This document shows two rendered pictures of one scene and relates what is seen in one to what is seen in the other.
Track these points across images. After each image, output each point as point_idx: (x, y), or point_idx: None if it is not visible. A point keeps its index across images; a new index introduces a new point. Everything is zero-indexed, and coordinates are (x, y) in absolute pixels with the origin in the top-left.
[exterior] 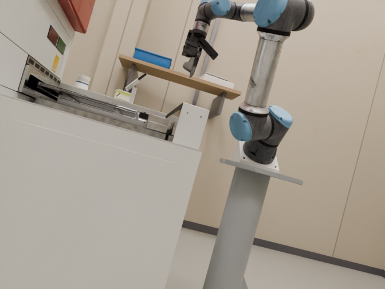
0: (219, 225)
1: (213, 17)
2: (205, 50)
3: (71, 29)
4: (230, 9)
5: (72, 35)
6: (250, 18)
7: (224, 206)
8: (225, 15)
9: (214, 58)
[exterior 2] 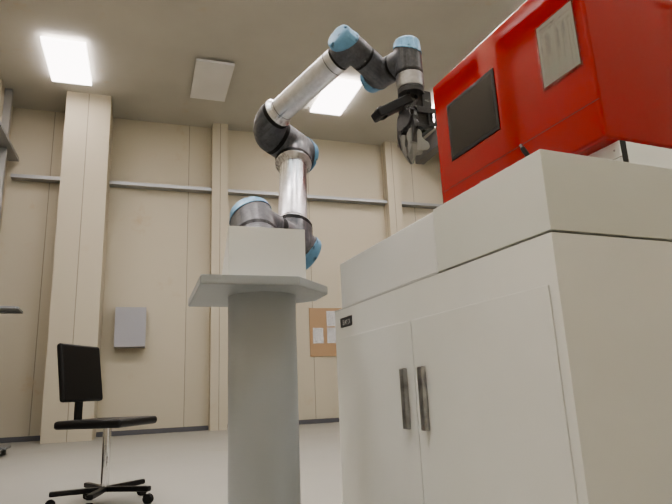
0: (298, 414)
1: (385, 83)
2: (396, 110)
3: (600, 153)
4: (360, 79)
5: (612, 154)
6: (327, 85)
7: (297, 375)
8: (367, 78)
9: (377, 119)
